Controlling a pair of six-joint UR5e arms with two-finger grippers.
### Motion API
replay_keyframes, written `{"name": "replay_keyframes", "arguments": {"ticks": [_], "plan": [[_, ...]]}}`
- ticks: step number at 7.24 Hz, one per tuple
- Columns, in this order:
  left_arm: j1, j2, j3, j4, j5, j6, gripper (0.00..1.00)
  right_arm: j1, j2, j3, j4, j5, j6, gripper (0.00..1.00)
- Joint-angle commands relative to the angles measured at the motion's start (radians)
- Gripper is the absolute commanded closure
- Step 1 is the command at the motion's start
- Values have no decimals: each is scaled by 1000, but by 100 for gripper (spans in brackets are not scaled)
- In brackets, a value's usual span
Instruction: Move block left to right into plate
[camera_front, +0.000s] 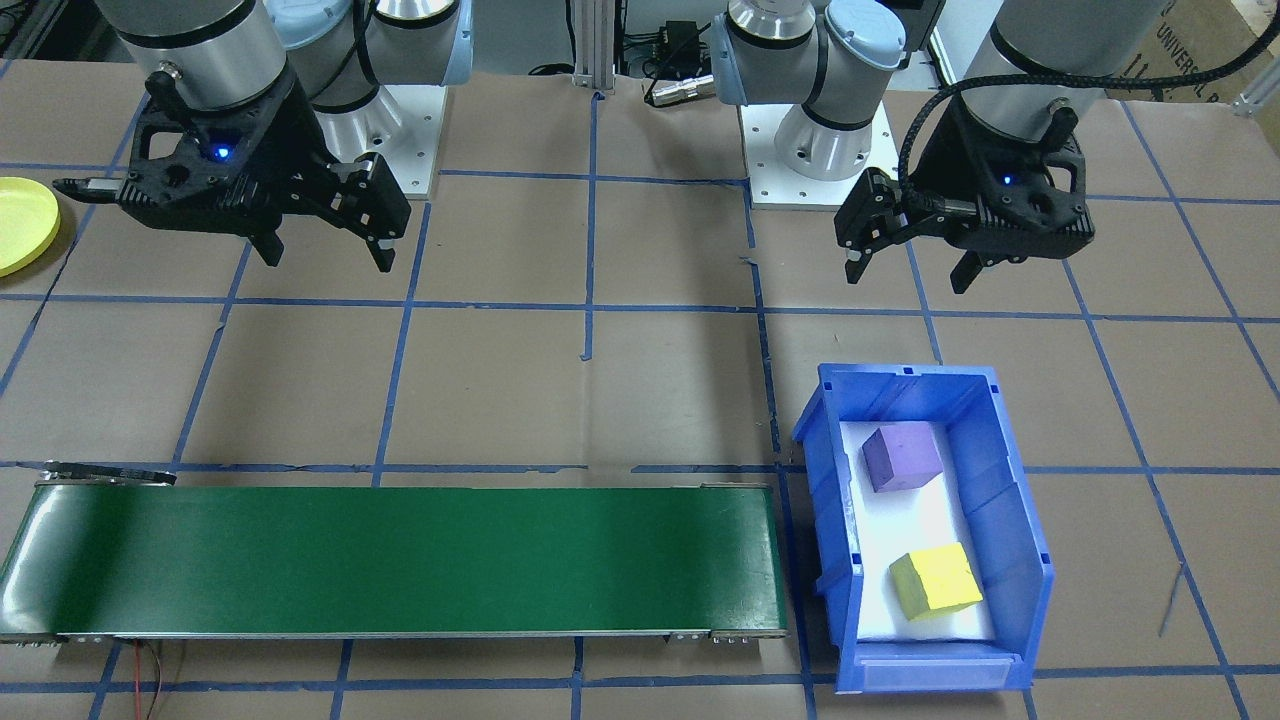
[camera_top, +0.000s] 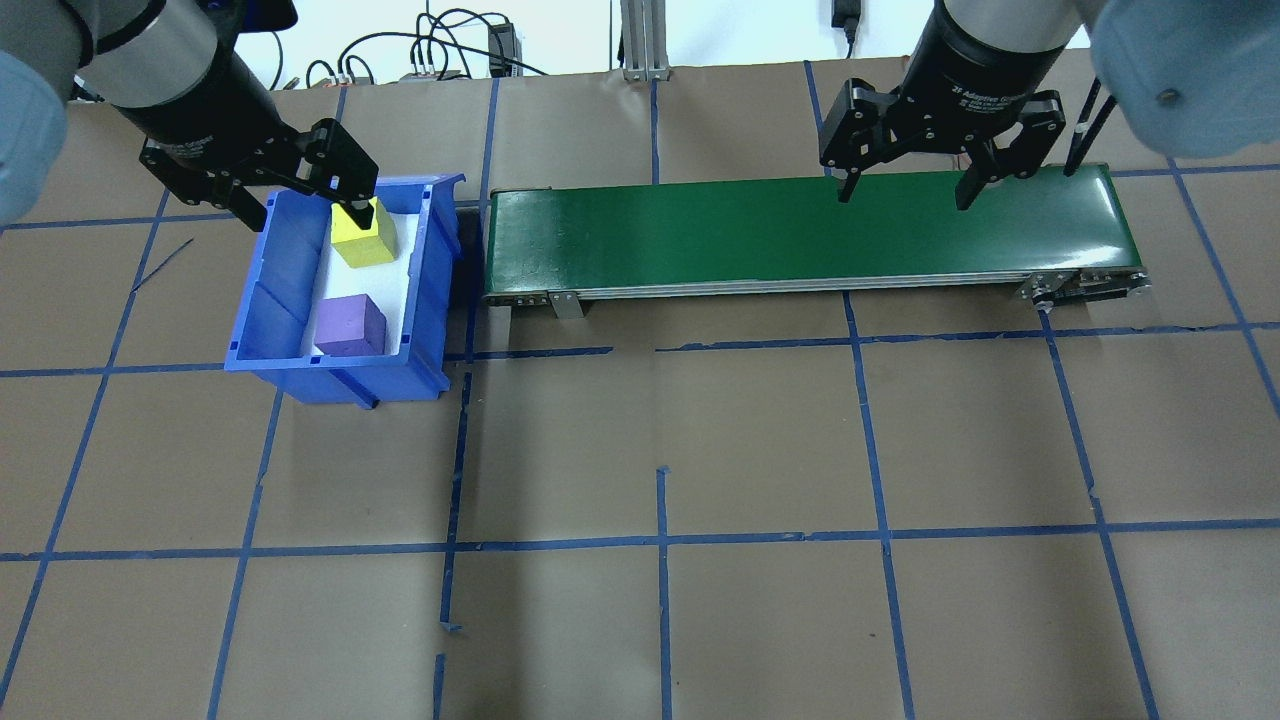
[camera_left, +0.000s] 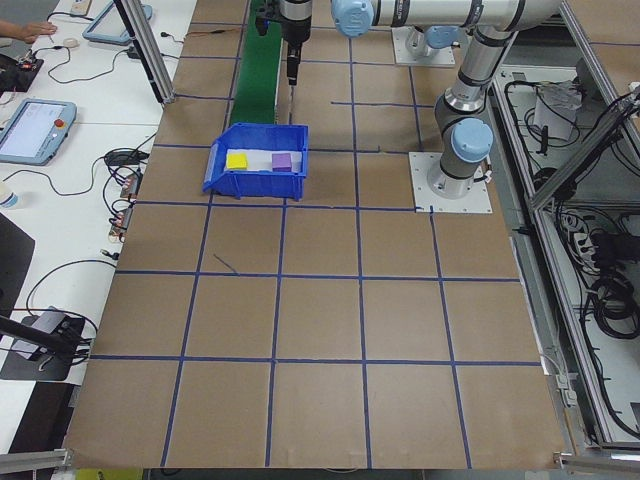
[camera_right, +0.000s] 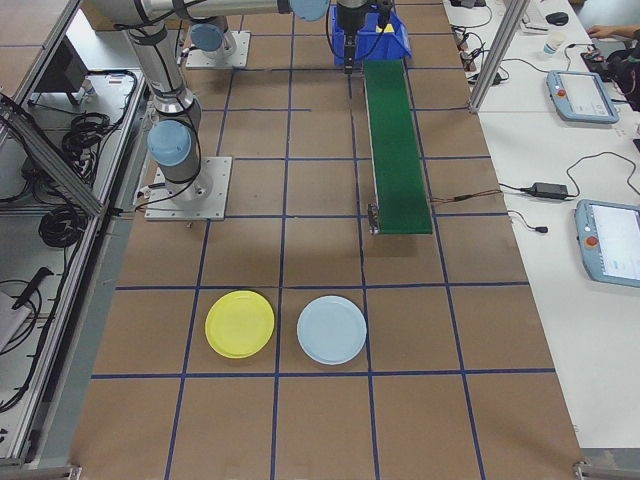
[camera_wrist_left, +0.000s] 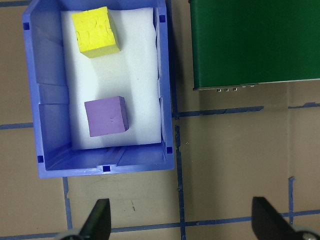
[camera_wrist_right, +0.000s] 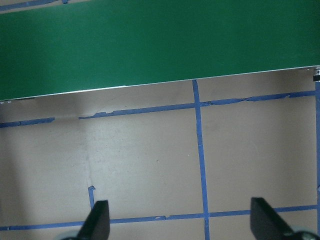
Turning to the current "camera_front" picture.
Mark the purple foam block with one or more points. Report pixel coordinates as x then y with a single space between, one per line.
900 455

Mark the yellow foam block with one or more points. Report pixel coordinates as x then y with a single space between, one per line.
940 580

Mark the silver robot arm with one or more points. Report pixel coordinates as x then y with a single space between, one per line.
200 40
1050 50

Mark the yellow plate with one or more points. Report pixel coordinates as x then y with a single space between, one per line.
20 225

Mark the black box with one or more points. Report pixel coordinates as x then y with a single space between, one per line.
925 15

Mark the silver cylindrical connector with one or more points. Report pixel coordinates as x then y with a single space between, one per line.
685 88

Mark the blue plastic storage bin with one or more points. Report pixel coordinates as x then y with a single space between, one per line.
1010 520

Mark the black power adapter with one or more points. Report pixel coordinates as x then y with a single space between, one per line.
682 45

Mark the white foam pad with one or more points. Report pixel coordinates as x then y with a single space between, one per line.
900 520

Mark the brown cardboard box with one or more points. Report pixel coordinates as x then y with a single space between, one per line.
1210 40

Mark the green conveyor belt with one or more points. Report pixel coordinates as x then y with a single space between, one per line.
400 560

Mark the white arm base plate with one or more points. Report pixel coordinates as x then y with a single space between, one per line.
425 150
770 190

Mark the aluminium frame bar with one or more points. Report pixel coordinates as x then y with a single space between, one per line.
1258 102
955 60

